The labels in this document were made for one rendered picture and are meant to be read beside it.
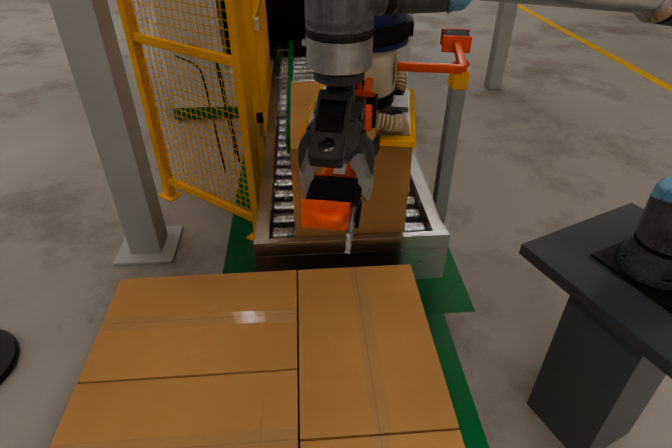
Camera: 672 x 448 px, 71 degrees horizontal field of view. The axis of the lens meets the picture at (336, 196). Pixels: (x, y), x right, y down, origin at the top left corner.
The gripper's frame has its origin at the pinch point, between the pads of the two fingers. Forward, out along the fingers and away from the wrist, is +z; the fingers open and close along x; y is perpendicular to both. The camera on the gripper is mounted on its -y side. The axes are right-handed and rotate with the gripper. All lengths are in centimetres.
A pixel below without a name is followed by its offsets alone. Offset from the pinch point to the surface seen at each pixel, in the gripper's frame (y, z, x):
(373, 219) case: 74, 60, -2
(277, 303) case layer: 40, 71, 25
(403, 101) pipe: 59, 8, -9
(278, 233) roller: 74, 71, 34
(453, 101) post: 133, 38, -30
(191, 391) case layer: 6, 71, 40
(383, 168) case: 75, 39, -4
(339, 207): -5.0, -1.5, -1.3
